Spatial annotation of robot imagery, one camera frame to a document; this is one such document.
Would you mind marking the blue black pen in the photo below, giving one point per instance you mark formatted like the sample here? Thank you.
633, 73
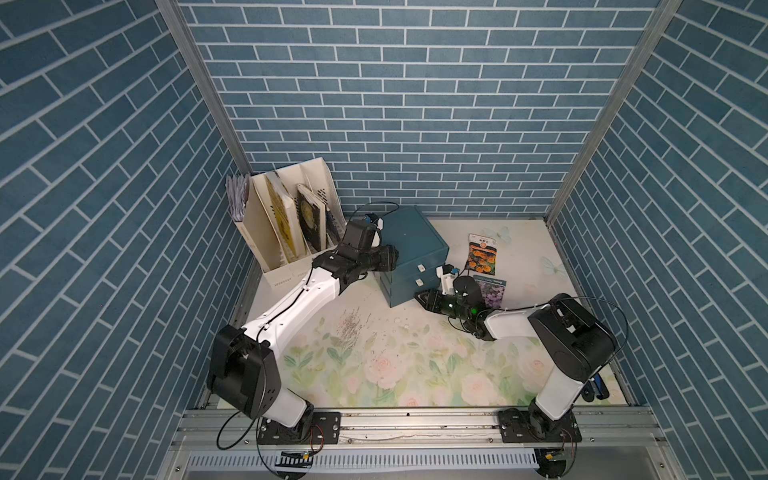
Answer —
595, 389

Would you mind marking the yellow cover book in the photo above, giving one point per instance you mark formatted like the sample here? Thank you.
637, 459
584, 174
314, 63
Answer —
284, 209

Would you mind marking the dark sunflower cover book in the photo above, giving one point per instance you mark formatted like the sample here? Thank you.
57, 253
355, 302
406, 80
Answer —
312, 217

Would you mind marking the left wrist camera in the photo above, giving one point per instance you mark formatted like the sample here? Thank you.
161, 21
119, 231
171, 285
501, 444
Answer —
375, 220

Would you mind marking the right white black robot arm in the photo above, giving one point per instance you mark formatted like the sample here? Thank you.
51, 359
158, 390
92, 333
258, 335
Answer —
578, 344

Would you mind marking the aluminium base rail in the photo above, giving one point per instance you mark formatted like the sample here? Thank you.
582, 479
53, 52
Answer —
602, 442

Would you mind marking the pink flower seed bag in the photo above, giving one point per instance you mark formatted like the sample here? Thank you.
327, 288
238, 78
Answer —
492, 290

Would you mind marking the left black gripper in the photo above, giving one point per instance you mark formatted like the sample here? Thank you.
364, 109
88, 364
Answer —
387, 260

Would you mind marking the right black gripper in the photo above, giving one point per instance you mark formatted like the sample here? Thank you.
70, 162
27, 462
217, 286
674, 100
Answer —
433, 302

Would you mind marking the orange flower seed bag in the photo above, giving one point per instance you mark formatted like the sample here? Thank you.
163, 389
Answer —
482, 254

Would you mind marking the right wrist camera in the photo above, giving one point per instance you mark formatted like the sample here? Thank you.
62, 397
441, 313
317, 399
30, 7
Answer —
447, 274

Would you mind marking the cream file organizer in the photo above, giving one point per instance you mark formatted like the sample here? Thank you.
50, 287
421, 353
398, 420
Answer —
259, 228

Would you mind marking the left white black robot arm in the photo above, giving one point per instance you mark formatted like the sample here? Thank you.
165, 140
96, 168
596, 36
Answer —
243, 368

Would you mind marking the purple paper stack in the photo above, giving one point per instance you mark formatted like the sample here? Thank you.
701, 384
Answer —
237, 191

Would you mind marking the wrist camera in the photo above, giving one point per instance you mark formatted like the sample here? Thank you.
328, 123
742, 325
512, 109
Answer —
375, 220
447, 274

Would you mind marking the teal plastic drawer cabinet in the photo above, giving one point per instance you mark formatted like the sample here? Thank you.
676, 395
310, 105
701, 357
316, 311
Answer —
421, 250

